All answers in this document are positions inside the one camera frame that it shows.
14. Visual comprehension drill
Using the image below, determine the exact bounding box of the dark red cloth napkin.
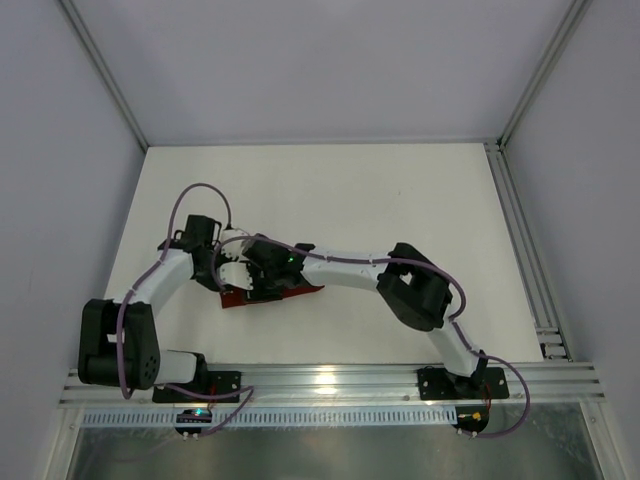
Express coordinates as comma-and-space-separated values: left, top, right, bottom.
220, 286, 323, 309

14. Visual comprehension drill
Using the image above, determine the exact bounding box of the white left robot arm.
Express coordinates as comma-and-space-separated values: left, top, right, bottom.
78, 215, 222, 391

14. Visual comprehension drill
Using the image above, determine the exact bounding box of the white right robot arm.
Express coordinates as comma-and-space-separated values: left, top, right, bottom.
243, 236, 487, 394

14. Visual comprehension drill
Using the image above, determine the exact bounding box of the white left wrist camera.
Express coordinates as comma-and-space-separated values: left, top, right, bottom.
220, 228, 251, 261

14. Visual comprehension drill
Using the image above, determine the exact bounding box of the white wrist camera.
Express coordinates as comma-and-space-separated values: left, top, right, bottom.
220, 228, 251, 261
216, 262, 253, 291

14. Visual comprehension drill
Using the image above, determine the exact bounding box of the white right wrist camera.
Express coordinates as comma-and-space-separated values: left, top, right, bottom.
216, 262, 253, 291

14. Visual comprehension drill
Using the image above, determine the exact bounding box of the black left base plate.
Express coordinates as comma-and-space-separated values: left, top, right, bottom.
152, 370, 242, 404

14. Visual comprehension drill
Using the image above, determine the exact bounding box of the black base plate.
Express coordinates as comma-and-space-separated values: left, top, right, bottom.
416, 366, 510, 400
152, 370, 242, 404

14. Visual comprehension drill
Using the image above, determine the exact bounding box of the slotted cable duct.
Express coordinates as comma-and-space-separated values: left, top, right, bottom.
81, 405, 458, 428

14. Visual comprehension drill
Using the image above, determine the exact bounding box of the left corner frame post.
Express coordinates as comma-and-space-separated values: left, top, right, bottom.
56, 0, 150, 153

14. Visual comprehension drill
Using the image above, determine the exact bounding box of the corner frame post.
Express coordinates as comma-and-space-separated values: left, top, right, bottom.
497, 0, 592, 149
56, 0, 150, 153

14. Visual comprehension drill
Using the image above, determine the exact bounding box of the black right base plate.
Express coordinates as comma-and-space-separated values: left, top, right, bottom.
416, 366, 510, 400

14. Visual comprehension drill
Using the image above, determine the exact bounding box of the aluminium right side rail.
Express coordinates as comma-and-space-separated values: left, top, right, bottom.
484, 140, 573, 362

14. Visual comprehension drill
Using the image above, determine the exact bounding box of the aluminium rail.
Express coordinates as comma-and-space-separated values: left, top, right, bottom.
484, 140, 573, 362
58, 363, 609, 407

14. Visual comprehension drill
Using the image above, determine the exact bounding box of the aluminium front rail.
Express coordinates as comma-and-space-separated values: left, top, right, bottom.
58, 363, 609, 407

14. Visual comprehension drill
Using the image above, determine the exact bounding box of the right corner frame post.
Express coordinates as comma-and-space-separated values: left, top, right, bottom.
497, 0, 592, 149

